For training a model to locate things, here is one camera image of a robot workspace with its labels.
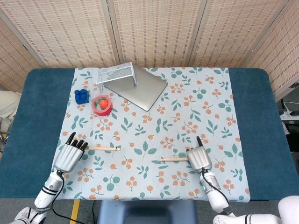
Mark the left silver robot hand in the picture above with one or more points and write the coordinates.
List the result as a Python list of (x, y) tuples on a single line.
[(69, 155)]

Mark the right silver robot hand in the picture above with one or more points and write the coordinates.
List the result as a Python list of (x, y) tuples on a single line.
[(198, 157)]

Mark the wooden stick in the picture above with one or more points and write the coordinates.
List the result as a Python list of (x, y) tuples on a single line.
[(175, 159), (102, 148)]

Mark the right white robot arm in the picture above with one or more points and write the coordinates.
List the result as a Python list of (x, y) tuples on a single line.
[(224, 200)]

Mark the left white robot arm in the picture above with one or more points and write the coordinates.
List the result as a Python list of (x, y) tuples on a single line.
[(47, 191)]

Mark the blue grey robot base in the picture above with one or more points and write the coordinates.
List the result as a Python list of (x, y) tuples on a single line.
[(147, 212)]

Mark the blue table cover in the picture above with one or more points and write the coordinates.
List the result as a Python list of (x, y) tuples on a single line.
[(32, 130)]

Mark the floral fruit print tablecloth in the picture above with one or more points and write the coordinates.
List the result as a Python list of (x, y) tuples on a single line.
[(154, 135)]

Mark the red tape roll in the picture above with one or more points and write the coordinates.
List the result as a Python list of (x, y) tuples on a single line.
[(101, 107)]

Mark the blue toy building block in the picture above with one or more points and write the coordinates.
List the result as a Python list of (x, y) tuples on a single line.
[(81, 96)]

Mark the small orange ball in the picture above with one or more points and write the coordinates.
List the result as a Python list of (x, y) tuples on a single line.
[(103, 104)]

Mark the beige fabric chair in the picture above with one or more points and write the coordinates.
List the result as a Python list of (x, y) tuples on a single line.
[(8, 109)]

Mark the grey laptop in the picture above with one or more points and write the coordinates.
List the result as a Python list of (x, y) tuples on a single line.
[(142, 89)]

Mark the white power strip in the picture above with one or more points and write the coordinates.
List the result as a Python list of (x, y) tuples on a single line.
[(289, 114)]

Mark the woven folding screen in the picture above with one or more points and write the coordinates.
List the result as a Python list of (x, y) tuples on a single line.
[(149, 32)]

